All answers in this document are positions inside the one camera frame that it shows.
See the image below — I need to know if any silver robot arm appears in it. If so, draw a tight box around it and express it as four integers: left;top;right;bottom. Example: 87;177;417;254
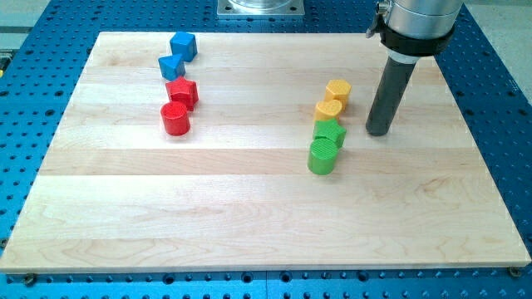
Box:
366;0;463;65

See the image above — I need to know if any green star block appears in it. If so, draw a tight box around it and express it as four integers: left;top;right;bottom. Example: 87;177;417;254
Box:
313;118;347;149

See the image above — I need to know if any red star block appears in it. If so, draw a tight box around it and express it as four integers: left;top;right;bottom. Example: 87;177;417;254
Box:
165;76;199;111

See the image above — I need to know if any green cylinder block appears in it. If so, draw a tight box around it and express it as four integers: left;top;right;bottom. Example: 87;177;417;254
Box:
308;138;338;175

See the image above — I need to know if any yellow heart block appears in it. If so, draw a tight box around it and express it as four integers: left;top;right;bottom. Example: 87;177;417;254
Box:
313;100;342;121

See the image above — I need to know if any wooden board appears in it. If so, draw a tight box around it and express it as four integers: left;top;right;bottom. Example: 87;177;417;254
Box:
1;32;530;273

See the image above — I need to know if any yellow hexagon block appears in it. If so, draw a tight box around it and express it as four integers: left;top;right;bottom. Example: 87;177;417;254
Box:
324;79;352;111

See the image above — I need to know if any red cylinder block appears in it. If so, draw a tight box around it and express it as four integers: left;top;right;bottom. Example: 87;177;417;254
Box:
160;101;190;136

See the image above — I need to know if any blue triangle block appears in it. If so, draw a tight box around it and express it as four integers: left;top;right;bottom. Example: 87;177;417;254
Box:
158;54;186;81

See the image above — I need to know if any blue cube block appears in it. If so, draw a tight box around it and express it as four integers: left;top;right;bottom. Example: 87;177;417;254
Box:
170;32;198;62

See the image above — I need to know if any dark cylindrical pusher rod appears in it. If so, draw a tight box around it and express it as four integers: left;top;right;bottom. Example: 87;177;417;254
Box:
366;57;416;136

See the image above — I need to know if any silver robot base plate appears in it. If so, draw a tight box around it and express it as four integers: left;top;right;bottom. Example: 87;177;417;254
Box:
216;0;305;17

